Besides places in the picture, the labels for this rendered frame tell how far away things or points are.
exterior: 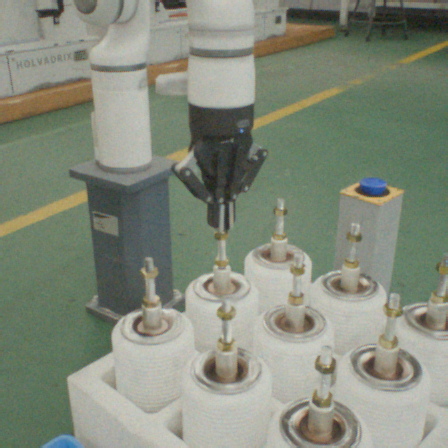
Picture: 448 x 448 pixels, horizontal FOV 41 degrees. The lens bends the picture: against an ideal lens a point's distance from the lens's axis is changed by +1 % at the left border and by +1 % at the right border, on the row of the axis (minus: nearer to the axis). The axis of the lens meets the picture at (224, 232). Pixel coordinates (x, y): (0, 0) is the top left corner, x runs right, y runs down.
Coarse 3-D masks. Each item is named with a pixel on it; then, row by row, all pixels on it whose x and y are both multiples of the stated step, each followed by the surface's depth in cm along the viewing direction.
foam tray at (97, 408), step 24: (336, 360) 75; (72, 384) 71; (96, 384) 71; (72, 408) 74; (96, 408) 69; (120, 408) 67; (168, 408) 67; (432, 408) 67; (96, 432) 71; (120, 432) 66; (144, 432) 64; (168, 432) 64; (432, 432) 64
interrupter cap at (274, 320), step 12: (276, 312) 71; (312, 312) 71; (264, 324) 69; (276, 324) 69; (312, 324) 69; (324, 324) 69; (276, 336) 67; (288, 336) 67; (300, 336) 67; (312, 336) 67
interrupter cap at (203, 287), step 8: (232, 272) 80; (200, 280) 78; (208, 280) 78; (232, 280) 78; (240, 280) 78; (200, 288) 76; (208, 288) 77; (232, 288) 77; (240, 288) 76; (248, 288) 76; (200, 296) 75; (208, 296) 75; (216, 296) 75; (232, 296) 75; (240, 296) 74
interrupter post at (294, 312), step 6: (288, 306) 68; (294, 306) 68; (300, 306) 68; (288, 312) 68; (294, 312) 68; (300, 312) 68; (288, 318) 69; (294, 318) 68; (300, 318) 68; (288, 324) 69; (294, 324) 68; (300, 324) 69
